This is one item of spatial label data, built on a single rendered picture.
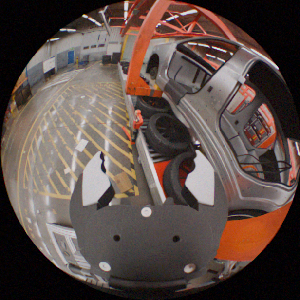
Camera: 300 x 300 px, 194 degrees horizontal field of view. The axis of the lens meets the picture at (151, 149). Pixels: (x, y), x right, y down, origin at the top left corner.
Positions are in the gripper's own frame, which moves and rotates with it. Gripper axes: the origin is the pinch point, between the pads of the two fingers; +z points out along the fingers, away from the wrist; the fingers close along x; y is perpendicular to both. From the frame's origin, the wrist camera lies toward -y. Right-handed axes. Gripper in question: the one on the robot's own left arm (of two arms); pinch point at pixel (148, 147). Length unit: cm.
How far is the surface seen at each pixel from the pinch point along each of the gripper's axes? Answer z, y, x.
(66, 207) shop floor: 7, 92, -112
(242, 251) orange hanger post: -28, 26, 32
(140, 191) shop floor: 54, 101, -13
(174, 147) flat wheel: 75, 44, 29
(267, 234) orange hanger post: -26.6, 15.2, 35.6
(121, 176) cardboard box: 56, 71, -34
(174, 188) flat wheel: 34, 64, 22
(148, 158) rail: 66, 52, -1
